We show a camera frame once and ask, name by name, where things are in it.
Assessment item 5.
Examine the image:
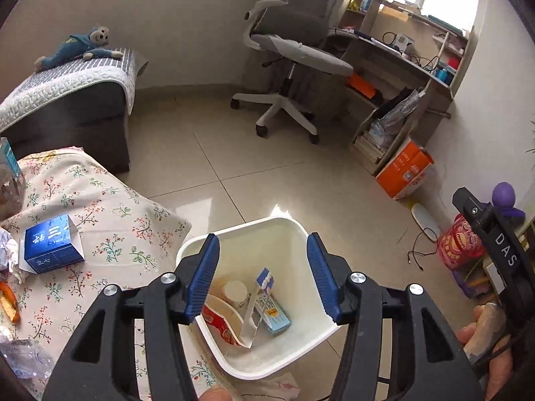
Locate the crushed clear plastic bottle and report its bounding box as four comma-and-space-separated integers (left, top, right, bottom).
0, 337, 55, 380

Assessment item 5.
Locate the orange peel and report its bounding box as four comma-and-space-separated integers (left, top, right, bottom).
0, 281, 20, 324

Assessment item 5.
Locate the blue small carton box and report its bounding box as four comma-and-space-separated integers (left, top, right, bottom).
19, 215, 85, 274

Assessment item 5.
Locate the white tissue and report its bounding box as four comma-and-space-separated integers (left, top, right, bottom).
0, 228, 19, 281

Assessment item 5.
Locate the white floral paper cup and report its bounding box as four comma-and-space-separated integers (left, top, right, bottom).
221, 280, 249, 310

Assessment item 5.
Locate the light blue milk carton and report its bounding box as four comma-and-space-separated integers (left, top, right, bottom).
250, 268, 291, 336

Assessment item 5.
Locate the white trash bin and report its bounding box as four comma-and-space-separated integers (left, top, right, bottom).
196, 214, 337, 381

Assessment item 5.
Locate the person right hand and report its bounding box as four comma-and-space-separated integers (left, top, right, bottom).
456, 302, 513, 400

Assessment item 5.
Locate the person left hand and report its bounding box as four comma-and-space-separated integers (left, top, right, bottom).
199, 387, 233, 401

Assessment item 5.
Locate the purple ball toy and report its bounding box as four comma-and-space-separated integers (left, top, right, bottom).
492, 181, 525, 222

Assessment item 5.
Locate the red printed barrel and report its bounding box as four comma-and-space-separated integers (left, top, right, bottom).
437, 214, 485, 271

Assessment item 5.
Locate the white bathroom scale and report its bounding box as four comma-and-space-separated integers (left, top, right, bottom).
411, 203, 442, 243

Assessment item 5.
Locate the orange cardboard box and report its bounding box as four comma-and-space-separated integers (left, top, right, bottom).
376, 138, 434, 200

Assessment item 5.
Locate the wooden computer desk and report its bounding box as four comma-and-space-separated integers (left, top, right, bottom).
329, 0, 476, 175

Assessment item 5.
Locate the right nut jar black lid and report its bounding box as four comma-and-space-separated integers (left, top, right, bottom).
0, 137, 25, 221

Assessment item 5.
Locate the dark ottoman with quilt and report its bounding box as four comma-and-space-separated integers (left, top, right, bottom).
1, 48, 148, 173

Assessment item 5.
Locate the grey white office chair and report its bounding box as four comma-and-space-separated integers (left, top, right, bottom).
230, 0, 354, 145

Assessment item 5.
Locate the blue monkey plush toy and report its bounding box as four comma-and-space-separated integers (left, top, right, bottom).
34, 25, 123, 73

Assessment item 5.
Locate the black floor cable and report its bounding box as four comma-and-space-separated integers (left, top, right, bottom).
407, 226, 439, 272

